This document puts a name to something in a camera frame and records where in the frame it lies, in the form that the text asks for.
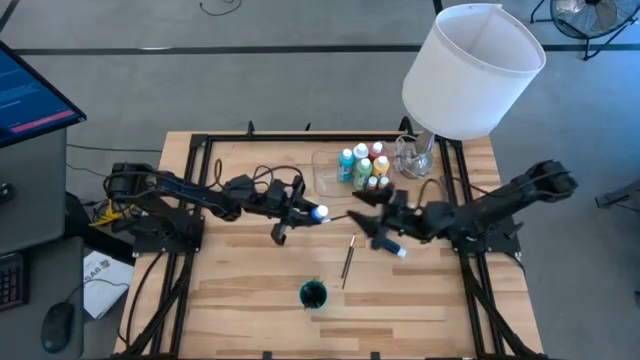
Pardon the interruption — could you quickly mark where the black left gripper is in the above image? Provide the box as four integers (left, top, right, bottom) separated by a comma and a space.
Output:
264, 174, 326, 246

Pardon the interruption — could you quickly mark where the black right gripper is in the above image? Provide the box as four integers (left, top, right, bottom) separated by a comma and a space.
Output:
347, 188, 432, 251

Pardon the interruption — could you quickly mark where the clear plastic bin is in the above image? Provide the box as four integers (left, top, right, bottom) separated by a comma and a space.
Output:
310, 141, 397, 201

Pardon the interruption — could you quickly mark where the green paint bottle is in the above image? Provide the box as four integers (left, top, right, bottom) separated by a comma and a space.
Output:
352, 158, 375, 192

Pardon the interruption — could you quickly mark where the yellow paint bottle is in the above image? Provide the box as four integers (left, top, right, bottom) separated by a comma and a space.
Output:
372, 155, 392, 179

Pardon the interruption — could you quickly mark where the turquoise paint bottle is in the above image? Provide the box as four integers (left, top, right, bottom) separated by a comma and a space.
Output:
336, 147, 357, 184

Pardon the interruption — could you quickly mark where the teal plastic cup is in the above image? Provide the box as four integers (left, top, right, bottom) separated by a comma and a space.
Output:
298, 278, 330, 311

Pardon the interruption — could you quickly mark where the white paper booklet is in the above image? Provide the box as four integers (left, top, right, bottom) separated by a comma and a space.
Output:
82, 249, 135, 321

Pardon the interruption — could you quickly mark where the black stand foot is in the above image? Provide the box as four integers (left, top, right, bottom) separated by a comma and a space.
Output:
594, 179, 640, 229

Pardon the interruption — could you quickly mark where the dark grey desk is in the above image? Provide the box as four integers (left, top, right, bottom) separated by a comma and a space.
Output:
0, 234, 86, 360

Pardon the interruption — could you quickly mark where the black computer mouse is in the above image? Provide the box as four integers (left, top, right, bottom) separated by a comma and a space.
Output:
39, 300, 77, 354

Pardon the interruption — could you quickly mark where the black floor fan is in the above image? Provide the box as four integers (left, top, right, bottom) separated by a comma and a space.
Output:
529, 0, 640, 62

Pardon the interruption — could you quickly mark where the computer monitor blue screen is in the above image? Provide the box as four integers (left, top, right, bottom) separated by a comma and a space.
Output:
0, 40, 88, 150

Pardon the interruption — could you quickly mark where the black keyboard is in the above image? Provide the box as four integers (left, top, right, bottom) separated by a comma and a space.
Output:
0, 252, 29, 312

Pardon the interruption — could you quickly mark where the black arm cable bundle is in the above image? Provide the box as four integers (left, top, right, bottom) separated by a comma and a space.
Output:
462, 254, 549, 360
117, 249, 194, 360

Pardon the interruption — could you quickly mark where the yellow cable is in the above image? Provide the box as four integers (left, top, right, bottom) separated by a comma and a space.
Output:
89, 199, 122, 227

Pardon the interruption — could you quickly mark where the black floor cable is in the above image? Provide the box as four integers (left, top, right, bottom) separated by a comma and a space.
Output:
198, 0, 244, 18

